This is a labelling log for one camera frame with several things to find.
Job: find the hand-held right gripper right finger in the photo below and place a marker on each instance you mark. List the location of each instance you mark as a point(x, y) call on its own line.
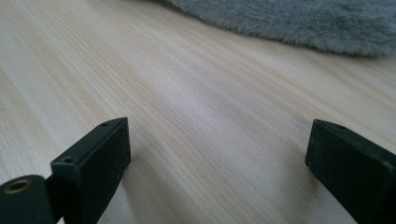
point(351, 165)

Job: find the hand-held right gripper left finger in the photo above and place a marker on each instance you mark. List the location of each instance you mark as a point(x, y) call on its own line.
point(93, 168)

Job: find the grey fluffy mitten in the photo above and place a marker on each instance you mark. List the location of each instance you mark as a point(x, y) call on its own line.
point(295, 21)

